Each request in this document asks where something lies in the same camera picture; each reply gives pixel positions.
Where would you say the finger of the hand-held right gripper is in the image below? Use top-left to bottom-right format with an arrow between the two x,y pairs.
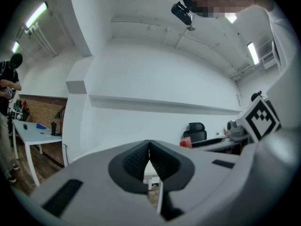
191,137 -> 236,152

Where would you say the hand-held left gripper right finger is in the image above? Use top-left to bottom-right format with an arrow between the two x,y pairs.
149,139 -> 257,224

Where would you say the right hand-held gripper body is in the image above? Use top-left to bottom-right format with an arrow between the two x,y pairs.
225,95 -> 282,143

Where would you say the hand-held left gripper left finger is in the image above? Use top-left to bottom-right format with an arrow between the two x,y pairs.
29,139 -> 163,226

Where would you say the black office chair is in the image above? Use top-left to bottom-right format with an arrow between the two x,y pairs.
182,122 -> 208,141

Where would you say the green desk lamp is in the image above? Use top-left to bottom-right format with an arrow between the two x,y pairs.
53,106 -> 67,137

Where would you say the white desk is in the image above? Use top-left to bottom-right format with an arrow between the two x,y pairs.
12,119 -> 63,187

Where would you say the white ceiling pipe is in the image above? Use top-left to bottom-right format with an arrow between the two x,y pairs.
110,18 -> 236,68

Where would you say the white wall air conditioner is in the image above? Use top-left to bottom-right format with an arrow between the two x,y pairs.
261,52 -> 280,70

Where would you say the black head-worn camera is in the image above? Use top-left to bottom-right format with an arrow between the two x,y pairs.
171,1 -> 197,25

